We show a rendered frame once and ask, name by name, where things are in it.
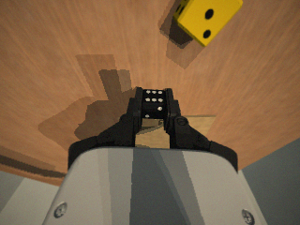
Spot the yellow die with black pips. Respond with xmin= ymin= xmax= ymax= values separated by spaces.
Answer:
xmin=173 ymin=0 xmax=243 ymax=47

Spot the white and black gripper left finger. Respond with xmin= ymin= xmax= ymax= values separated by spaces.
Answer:
xmin=67 ymin=87 xmax=143 ymax=170

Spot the black die with white pips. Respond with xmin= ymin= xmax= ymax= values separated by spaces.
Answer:
xmin=142 ymin=89 xmax=166 ymax=119

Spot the beige flat mat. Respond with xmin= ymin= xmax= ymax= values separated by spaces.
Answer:
xmin=135 ymin=114 xmax=216 ymax=148

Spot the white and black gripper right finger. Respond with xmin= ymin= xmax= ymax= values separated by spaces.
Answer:
xmin=163 ymin=88 xmax=238 ymax=173

